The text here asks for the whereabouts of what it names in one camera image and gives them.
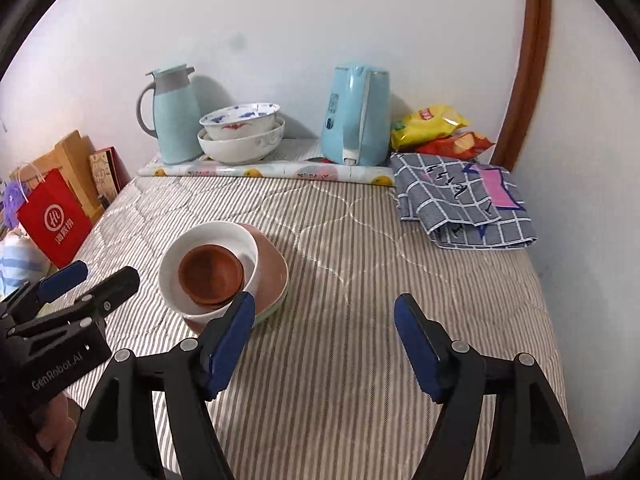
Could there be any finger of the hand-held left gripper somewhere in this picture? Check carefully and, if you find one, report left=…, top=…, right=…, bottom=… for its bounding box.
left=6, top=266, right=141, bottom=338
left=0, top=260, right=90, bottom=322

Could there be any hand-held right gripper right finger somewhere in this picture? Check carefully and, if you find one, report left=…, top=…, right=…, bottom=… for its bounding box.
left=393, top=294, right=587, bottom=480

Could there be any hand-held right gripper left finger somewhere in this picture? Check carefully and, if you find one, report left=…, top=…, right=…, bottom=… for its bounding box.
left=60, top=291, right=257, bottom=480

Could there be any small brown bowl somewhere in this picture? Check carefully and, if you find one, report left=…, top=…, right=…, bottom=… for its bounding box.
left=178, top=244, right=246, bottom=308

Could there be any pink square plate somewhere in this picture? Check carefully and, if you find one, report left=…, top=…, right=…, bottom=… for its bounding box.
left=182, top=223, right=290, bottom=336

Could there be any plain white bowl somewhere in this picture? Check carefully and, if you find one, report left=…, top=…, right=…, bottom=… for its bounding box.
left=158, top=221, right=260, bottom=325

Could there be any person's left hand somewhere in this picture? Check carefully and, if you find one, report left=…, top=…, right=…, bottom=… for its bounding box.
left=22, top=392, right=83, bottom=466

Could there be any blue white striped cloth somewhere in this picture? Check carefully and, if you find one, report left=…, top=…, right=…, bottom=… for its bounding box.
left=0, top=232, right=51, bottom=301

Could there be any red paper bag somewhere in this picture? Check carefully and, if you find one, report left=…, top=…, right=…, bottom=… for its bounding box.
left=16, top=167, right=94, bottom=270

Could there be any purple bundle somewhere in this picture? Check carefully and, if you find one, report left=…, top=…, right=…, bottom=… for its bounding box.
left=0, top=177, right=26, bottom=231

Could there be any grey striped quilted mattress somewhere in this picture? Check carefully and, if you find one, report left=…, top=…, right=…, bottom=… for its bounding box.
left=30, top=140, right=571, bottom=480

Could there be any brown patterned book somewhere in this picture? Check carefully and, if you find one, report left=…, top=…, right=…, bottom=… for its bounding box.
left=89, top=146, right=132, bottom=206

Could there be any brown cardboard box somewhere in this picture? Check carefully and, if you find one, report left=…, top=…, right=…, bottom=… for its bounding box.
left=22, top=130, right=108, bottom=221

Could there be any grey checked cloth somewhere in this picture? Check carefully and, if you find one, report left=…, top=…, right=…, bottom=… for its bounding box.
left=389, top=152, right=538, bottom=250

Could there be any light teal thermos jug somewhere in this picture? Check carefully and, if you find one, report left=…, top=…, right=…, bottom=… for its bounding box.
left=136, top=64, right=203, bottom=165

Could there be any fruit print table mat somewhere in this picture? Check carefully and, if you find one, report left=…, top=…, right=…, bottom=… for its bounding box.
left=137, top=140, right=396, bottom=187

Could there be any large white bowl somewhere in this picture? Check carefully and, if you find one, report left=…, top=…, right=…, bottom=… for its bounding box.
left=197, top=119, right=286, bottom=165

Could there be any blue and red patterned bowl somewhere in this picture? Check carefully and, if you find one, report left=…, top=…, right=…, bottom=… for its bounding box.
left=199, top=102, right=282, bottom=142

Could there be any red snack bag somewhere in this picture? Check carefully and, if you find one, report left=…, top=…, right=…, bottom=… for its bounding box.
left=415, top=131, right=496, bottom=158

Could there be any yellow snack bag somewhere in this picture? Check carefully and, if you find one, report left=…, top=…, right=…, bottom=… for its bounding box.
left=390, top=105, right=471, bottom=150

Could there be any light blue electric kettle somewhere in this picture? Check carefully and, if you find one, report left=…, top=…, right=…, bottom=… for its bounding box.
left=320, top=64, right=392, bottom=167

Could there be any brown wooden door frame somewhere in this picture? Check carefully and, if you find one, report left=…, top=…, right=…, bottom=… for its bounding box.
left=492, top=0, right=553, bottom=171

